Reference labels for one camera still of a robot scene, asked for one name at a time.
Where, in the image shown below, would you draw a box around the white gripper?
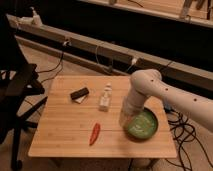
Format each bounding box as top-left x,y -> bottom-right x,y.
119,99 -> 143,129

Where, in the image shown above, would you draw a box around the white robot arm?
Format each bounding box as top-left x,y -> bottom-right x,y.
119,69 -> 213,132

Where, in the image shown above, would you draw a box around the green bowl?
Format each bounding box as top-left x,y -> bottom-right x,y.
123,108 -> 158,140

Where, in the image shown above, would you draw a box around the white glue bottle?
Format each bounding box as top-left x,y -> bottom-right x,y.
99,83 -> 112,112

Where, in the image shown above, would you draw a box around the red chili pepper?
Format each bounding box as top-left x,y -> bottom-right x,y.
89,123 -> 101,146

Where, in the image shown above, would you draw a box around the wooden table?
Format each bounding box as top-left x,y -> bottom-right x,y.
29,75 -> 177,158

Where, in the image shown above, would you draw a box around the black and white eraser block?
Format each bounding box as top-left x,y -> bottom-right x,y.
70,87 -> 89,103

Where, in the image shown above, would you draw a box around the black office chair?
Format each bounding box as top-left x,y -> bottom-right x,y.
0,11 -> 47,171

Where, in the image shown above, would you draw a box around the black floor cables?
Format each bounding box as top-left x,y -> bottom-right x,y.
164,109 -> 213,171

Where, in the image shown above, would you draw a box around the metal rail beam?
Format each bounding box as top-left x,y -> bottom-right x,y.
7,15 -> 213,99

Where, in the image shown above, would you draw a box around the white power adapter on rail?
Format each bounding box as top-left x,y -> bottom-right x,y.
19,7 -> 43,27

